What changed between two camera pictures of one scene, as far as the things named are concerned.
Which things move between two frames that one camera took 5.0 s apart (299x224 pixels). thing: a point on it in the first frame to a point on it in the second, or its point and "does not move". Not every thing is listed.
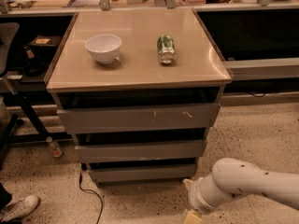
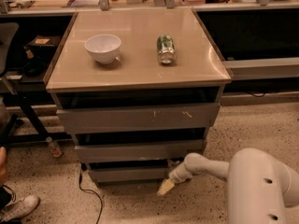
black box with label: (43, 42) does not move
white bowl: (105, 48) does not move
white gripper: (193, 195) to (177, 175)
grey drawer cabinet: (139, 90) does not move
